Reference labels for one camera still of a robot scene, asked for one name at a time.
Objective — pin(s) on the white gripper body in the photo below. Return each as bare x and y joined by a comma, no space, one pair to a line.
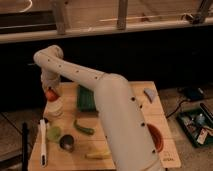
49,80

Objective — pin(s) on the red apple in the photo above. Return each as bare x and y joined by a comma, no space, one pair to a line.
51,96

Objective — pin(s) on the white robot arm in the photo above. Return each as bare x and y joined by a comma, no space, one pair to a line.
125,128

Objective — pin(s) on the dark metal cup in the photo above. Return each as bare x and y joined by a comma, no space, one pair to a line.
66,142

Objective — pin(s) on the green rectangular container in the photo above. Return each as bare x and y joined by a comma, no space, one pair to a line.
85,100

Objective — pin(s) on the light green round object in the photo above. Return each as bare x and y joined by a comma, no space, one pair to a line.
54,134

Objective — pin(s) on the green chili pepper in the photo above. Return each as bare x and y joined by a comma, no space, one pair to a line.
85,130

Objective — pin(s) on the black pole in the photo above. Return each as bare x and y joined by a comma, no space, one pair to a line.
24,147

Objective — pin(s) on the yellow banana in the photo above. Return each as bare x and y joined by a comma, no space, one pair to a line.
98,155

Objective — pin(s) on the grey curved object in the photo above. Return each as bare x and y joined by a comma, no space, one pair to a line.
151,94

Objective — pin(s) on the red bowl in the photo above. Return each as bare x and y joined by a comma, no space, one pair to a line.
157,142

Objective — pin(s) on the toolbox with items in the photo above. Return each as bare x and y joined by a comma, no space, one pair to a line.
197,124

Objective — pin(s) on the white brush handle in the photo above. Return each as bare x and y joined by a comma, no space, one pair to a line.
43,143

